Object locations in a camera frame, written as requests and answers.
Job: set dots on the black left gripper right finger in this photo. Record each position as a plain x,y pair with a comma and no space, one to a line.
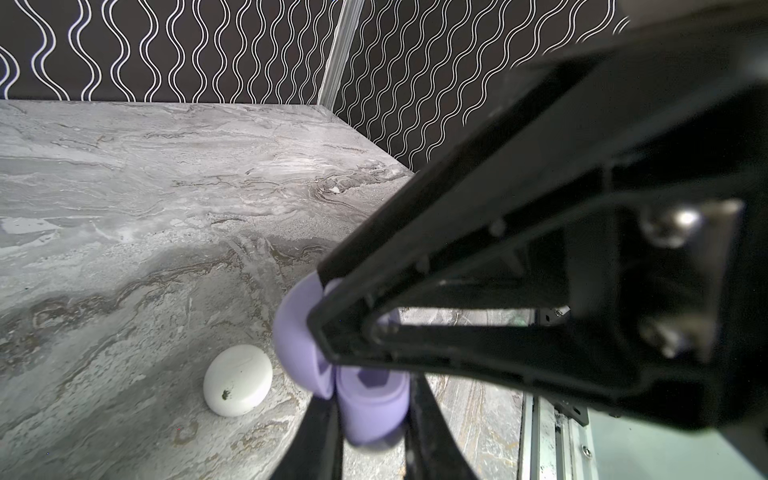
430,449

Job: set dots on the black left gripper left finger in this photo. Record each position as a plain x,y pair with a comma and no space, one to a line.
316,451

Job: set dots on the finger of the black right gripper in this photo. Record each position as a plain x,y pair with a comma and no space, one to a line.
603,239

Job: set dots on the purple earbud charging case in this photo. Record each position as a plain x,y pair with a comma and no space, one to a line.
373,403

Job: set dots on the white earbud charging case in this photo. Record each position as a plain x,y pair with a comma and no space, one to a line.
237,380

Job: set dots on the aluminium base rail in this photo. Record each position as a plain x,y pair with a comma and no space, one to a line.
556,441

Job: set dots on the aluminium frame post right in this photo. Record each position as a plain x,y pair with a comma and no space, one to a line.
344,33

